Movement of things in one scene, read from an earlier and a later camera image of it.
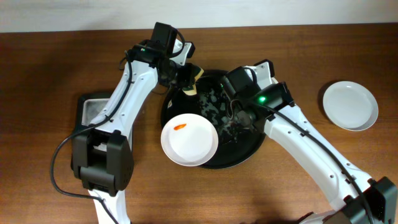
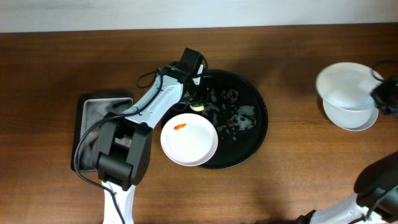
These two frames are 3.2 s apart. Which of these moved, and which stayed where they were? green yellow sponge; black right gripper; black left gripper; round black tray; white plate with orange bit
Moved: green yellow sponge; black right gripper; black left gripper
Stayed: round black tray; white plate with orange bit
